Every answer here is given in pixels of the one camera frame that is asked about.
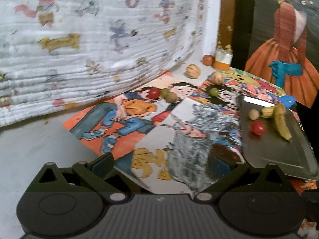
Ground painting of orange dress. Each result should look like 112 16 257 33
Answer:
245 0 318 108

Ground grey metal tray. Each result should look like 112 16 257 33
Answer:
237 95 318 181

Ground white cartoon print blanket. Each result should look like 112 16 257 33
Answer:
1 0 204 127

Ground yellow spotted banana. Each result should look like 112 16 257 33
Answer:
274 104 292 141

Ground yellow banana with sticker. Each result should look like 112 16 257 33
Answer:
260 106 276 118

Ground brown wooden door frame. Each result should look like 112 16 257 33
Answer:
217 0 236 52

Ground small red apple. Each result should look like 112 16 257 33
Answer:
202 55 215 66

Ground colourful cartoon poster mat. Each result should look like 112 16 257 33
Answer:
64 70 303 195

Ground striped tan round fruit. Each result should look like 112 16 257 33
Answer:
184 64 201 79
210 71 224 85

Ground green grape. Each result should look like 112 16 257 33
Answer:
160 88 170 98
209 88 219 97

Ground red cherry tomato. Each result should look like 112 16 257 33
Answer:
148 87 161 100
251 120 266 136

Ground brown longan fruit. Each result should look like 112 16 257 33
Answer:
165 92 178 104
248 109 260 121

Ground white orange jar with flowers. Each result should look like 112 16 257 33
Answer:
214 25 233 72

